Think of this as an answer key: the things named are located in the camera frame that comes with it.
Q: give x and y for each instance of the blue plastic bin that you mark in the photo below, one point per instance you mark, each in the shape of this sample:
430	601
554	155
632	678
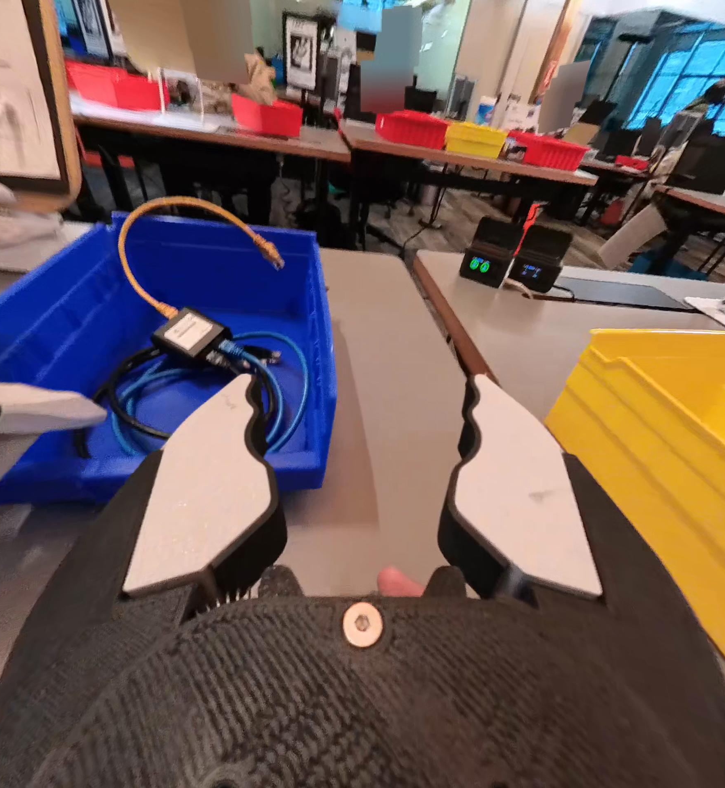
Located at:
61	320

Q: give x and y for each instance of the person's right hand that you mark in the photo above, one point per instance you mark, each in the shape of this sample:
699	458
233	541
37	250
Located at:
399	583

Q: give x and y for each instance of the black charger with display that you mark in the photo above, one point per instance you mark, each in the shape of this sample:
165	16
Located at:
544	255
489	246

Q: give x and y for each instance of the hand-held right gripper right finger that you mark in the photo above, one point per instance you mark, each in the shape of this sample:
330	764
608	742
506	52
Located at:
522	492

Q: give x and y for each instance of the black desk mat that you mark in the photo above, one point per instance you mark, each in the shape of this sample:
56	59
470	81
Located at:
621	294

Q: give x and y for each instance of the black framed picture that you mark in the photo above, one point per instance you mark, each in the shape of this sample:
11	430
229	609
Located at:
301	52

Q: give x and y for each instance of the wooden clipboard with papers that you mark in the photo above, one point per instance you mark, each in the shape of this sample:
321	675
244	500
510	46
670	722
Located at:
11	92

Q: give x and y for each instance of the brown long table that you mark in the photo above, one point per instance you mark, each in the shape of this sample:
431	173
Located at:
492	163
227	136

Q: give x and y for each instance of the grey desk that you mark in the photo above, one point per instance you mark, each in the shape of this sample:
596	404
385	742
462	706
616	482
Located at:
387	369
522	345

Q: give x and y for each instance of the large window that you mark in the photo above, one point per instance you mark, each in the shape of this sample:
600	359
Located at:
676	74

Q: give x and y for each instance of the black network adapter box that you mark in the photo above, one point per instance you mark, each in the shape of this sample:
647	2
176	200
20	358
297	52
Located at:
187	335

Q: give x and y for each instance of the red plastic bin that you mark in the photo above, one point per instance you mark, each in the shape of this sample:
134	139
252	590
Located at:
270	117
116	86
553	152
412	129

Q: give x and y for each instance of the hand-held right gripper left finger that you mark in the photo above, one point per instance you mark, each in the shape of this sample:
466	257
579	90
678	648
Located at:
202	492

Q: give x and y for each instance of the small yellow plastic bin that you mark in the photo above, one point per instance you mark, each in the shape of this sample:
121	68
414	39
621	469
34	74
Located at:
476	140

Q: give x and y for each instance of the large yellow plastic bin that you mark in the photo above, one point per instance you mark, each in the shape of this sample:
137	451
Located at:
646	431

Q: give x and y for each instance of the black monitor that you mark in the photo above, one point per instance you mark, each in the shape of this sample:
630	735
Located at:
707	163

